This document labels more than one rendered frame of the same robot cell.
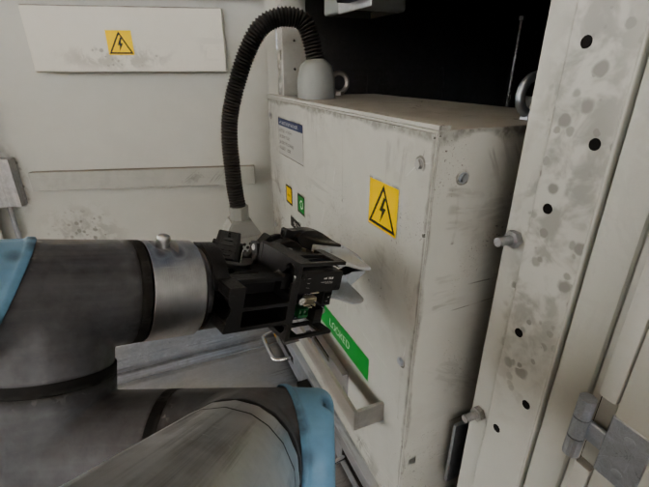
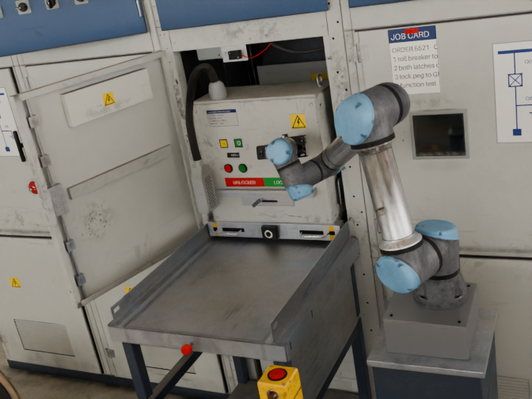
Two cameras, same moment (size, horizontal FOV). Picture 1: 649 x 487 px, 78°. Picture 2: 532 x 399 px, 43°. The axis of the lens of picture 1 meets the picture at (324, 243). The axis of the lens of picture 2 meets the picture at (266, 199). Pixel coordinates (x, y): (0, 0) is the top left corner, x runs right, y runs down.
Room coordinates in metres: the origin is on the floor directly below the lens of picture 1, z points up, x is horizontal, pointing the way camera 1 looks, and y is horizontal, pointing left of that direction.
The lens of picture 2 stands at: (-1.26, 1.44, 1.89)
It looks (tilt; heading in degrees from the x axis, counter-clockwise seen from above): 21 degrees down; 322
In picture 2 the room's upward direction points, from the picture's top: 10 degrees counter-clockwise
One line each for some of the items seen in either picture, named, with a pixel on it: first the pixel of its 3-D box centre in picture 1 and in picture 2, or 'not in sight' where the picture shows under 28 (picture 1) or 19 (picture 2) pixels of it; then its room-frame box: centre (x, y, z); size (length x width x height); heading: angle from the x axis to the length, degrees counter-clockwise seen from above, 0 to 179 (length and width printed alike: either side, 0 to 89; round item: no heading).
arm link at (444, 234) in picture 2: not in sight; (435, 245); (-0.21, 0.05, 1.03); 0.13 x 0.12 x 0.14; 90
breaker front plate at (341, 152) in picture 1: (317, 272); (260, 165); (0.55, 0.01, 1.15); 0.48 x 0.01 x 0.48; 23
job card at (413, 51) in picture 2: not in sight; (414, 61); (0.03, -0.25, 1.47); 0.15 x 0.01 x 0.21; 24
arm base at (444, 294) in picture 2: not in sight; (439, 280); (-0.20, 0.04, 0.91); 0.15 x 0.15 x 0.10
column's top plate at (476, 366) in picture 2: not in sight; (434, 336); (-0.20, 0.07, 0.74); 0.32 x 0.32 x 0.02; 25
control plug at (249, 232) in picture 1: (244, 259); (204, 188); (0.71, 0.16, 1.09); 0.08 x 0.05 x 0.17; 113
